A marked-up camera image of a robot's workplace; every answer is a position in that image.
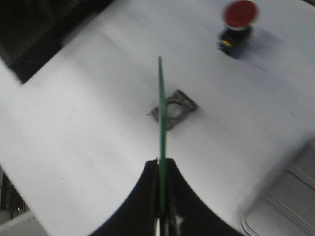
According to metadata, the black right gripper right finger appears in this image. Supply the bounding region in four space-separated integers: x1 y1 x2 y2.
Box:
165 158 240 236

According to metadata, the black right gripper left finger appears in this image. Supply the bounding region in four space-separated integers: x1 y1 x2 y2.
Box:
91 160 158 236

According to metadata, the green perforated circuit board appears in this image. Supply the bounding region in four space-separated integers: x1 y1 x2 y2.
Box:
158 56 167 216

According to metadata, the silver metal tray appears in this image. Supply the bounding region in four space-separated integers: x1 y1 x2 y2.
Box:
241 140 315 236

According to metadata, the black slotted board rack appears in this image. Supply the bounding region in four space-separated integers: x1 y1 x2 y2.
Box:
0 0 111 84

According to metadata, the grey square metal nut block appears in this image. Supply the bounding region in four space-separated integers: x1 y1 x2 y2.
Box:
159 89 198 131

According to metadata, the red emergency stop button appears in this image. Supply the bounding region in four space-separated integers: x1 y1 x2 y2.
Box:
218 0 258 58

